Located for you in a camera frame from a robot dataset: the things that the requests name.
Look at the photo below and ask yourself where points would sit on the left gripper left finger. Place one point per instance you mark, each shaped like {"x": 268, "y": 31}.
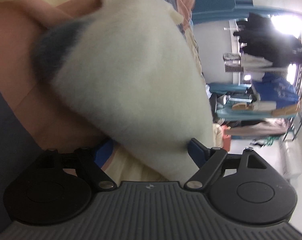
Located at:
{"x": 59, "y": 186}

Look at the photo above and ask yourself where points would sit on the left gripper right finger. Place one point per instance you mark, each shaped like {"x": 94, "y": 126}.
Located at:
{"x": 243, "y": 187}

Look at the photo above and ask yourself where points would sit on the cream striped fleece sweater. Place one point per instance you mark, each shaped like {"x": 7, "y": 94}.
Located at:
{"x": 127, "y": 69}

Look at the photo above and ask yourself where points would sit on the beige hanging trousers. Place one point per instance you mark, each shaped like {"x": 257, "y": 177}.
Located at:
{"x": 262, "y": 129}

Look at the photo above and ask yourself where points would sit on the patchwork quilt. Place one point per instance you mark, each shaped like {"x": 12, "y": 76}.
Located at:
{"x": 31, "y": 118}

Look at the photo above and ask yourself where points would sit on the blue hanging jersey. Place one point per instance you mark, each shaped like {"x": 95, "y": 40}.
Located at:
{"x": 276, "y": 89}

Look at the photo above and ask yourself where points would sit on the striped hanging cloth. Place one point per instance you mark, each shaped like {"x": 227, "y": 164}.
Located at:
{"x": 232, "y": 63}

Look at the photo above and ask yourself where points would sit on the black hanging jacket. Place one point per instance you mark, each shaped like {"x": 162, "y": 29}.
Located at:
{"x": 263, "y": 40}

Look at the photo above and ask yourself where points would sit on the blue upholstered chair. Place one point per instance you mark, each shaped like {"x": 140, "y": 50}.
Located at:
{"x": 212, "y": 10}

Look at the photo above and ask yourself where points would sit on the blue curtain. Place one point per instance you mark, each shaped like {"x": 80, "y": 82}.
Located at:
{"x": 241, "y": 5}

